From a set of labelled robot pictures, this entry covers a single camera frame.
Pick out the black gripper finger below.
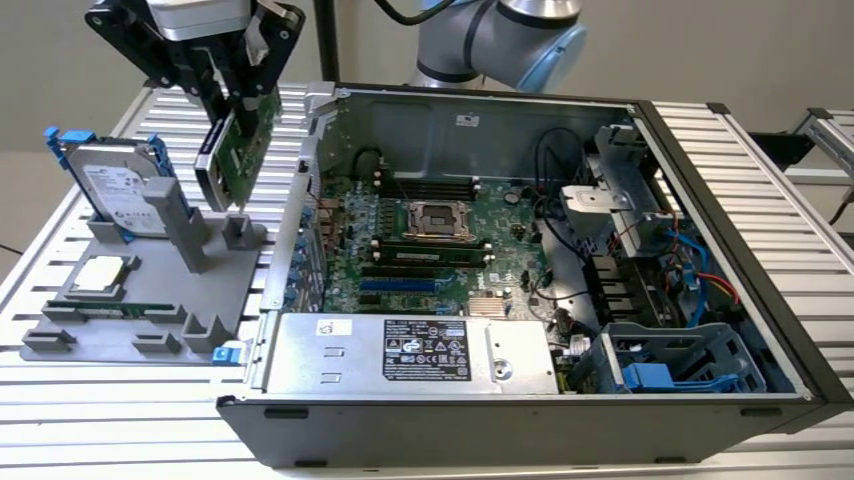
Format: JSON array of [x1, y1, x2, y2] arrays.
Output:
[[237, 1, 309, 143], [83, 0, 234, 130]]

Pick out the green graphics card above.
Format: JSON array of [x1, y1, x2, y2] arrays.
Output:
[[193, 22, 285, 215]]

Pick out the black upright pole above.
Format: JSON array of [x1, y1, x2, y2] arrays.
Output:
[[313, 0, 343, 84]]

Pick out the hard disk in blue carrier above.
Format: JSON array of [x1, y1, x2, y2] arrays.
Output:
[[41, 128, 206, 245]]

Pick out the CPU socket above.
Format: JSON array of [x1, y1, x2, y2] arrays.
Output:
[[394, 198, 477, 240]]

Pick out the silver CPU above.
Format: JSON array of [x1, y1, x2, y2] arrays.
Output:
[[70, 258, 134, 294]]

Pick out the RAM stick with white label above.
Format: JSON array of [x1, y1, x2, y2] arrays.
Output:
[[378, 248, 488, 265]]

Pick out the grey parts rack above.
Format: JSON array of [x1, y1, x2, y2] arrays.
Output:
[[18, 175, 277, 369]]

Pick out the black expansion slot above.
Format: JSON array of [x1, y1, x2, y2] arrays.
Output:
[[362, 264, 470, 282]]

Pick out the green motherboard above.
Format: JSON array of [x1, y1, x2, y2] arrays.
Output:
[[318, 174, 557, 321]]

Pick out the green RAM stick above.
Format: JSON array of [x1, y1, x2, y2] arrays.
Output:
[[47, 301, 177, 321]]

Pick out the blue expansion slot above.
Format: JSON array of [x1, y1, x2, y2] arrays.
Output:
[[360, 277, 441, 294]]

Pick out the grey metal drive bay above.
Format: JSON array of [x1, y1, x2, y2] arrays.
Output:
[[560, 124, 686, 257]]

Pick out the blue case latch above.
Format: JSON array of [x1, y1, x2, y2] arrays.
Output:
[[211, 339, 253, 369]]

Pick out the silver chipset heat sink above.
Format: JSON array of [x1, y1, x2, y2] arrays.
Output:
[[466, 297, 513, 319]]

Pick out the silver power supply unit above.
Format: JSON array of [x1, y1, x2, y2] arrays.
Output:
[[263, 312, 561, 396]]

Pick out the grey metal disk bay cage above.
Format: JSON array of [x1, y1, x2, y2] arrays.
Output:
[[577, 319, 769, 396]]

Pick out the open black PC case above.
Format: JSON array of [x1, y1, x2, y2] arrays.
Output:
[[214, 80, 854, 471]]

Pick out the blue plastic disk bay latch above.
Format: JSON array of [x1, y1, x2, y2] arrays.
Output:
[[622, 362, 742, 394]]

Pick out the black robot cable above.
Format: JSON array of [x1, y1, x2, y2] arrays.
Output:
[[372, 0, 462, 25]]

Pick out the short black looped wire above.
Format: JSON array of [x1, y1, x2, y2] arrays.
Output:
[[351, 144, 390, 182]]

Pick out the long black looped wire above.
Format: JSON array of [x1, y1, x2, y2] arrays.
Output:
[[536, 127, 590, 202]]

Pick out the blue wire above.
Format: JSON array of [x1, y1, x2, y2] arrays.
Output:
[[665, 224, 724, 327]]

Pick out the red wire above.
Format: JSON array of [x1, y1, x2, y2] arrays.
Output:
[[697, 272, 741, 305]]

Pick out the aluminium frame table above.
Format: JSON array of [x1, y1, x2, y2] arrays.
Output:
[[745, 106, 854, 226]]

